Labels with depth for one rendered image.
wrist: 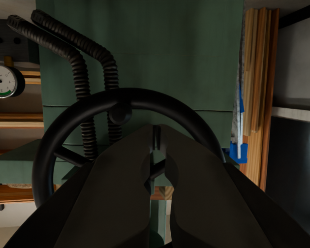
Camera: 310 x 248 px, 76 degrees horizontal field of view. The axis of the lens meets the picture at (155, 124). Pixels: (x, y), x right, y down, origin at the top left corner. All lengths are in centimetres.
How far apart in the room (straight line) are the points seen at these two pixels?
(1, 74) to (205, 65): 41
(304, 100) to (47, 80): 178
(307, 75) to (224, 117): 149
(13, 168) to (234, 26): 60
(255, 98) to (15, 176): 173
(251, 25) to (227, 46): 145
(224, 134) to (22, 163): 48
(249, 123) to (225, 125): 145
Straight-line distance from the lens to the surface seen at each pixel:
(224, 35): 50
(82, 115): 28
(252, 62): 192
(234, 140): 148
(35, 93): 315
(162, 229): 101
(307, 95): 192
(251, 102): 192
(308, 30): 203
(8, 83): 48
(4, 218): 387
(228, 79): 49
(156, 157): 48
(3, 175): 61
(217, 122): 49
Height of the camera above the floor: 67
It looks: 9 degrees up
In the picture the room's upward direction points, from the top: 178 degrees counter-clockwise
